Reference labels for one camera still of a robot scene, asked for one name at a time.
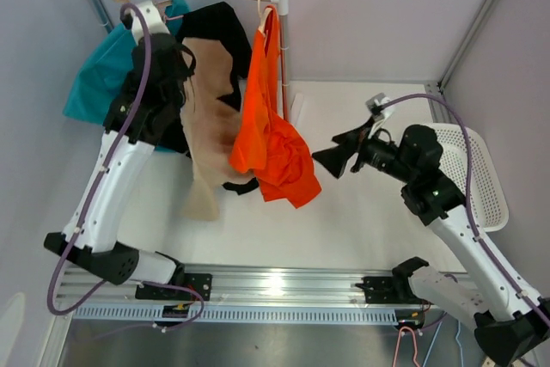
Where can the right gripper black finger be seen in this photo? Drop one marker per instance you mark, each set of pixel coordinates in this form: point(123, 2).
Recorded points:
point(335, 159)
point(354, 136)

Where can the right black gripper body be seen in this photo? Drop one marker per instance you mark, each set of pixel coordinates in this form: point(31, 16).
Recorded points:
point(379, 155)

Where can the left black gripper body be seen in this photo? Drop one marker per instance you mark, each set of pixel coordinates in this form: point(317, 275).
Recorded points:
point(179, 95)

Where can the beige t shirt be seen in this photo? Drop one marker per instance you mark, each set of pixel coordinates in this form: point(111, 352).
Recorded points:
point(210, 126)

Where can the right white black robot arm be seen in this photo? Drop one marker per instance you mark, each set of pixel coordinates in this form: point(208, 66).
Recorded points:
point(508, 316)

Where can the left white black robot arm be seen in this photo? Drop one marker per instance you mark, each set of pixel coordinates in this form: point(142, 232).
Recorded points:
point(145, 114)

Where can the black t shirt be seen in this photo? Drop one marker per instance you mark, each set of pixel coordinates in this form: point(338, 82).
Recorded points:
point(215, 22)

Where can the orange t shirt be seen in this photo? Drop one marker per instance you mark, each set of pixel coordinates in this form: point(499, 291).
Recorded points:
point(267, 145)

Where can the teal t shirt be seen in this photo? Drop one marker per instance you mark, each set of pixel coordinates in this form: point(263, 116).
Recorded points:
point(102, 75)

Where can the beige wooden hanger right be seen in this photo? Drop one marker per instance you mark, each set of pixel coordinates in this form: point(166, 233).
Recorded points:
point(264, 14)

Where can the blue hanger on floor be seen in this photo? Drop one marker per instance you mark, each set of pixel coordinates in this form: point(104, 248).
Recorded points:
point(434, 339)

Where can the white plastic basket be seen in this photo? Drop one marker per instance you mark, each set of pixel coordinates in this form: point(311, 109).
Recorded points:
point(487, 197)

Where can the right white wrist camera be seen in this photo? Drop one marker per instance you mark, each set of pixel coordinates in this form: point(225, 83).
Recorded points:
point(378, 113)

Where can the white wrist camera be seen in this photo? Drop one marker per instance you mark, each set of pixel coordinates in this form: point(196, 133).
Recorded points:
point(146, 15)
point(378, 113)

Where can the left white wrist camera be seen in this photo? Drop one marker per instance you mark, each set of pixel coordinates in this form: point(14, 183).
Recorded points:
point(146, 15)

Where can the aluminium mounting rail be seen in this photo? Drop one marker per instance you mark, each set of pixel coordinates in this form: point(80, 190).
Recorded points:
point(248, 294)

